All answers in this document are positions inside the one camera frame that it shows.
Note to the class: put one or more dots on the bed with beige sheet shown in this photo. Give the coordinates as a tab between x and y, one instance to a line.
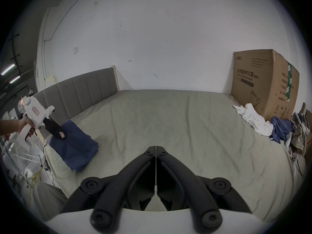
182	121

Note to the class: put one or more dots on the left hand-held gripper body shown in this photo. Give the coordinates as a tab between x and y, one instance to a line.
34	112

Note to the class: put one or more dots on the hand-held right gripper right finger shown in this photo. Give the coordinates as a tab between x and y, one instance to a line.
175	177

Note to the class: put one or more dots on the large brown cardboard carton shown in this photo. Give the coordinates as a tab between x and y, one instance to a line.
258	82

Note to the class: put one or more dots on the dark blue shirt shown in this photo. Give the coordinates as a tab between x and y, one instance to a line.
73	147

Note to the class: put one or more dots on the crumpled blue cloth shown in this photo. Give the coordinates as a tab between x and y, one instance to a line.
281	129

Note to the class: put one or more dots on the person's left forearm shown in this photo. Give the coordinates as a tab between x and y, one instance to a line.
8	127

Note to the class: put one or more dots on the crumpled white cloth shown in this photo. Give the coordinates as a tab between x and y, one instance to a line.
256	121

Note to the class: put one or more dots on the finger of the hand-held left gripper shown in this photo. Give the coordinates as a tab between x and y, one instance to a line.
58	132

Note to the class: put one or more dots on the person's left hand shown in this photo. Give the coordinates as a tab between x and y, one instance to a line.
25	124

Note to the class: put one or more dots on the grey padded headboard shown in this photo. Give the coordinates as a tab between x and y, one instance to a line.
85	89

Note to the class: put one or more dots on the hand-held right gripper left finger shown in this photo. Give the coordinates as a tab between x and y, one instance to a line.
136	177

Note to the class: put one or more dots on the patterned beige cloth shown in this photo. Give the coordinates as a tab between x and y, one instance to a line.
299	138

